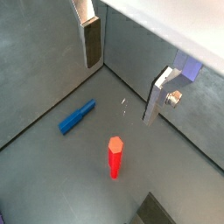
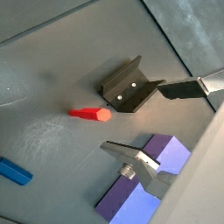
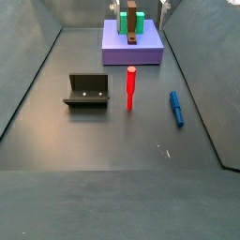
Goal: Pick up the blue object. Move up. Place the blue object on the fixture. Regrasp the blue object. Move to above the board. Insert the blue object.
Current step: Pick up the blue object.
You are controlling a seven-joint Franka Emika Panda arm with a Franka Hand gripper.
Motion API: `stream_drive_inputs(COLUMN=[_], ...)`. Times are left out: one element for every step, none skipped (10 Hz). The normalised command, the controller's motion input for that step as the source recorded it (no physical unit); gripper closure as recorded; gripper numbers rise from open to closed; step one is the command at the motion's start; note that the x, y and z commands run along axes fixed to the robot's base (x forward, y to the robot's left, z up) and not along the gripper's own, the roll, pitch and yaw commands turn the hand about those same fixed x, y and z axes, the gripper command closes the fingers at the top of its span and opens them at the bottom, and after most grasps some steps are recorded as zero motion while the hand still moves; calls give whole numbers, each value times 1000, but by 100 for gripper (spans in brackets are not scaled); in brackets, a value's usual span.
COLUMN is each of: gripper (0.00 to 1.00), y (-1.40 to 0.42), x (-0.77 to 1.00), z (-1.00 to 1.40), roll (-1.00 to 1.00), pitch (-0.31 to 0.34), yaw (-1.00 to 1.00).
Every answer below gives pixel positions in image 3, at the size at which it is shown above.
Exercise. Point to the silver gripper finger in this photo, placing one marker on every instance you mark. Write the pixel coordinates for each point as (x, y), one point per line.
(115, 7)
(164, 7)

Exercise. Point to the green block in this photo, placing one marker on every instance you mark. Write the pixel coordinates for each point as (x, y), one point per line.
(124, 23)

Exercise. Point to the brown upright bracket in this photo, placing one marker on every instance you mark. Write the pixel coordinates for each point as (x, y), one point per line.
(131, 23)

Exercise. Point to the purple rectangular base block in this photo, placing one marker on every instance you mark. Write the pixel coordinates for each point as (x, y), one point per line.
(116, 51)

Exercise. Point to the blue stepped peg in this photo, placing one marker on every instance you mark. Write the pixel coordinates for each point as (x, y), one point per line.
(176, 109)

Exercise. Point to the red stepped peg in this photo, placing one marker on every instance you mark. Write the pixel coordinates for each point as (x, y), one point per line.
(131, 79)

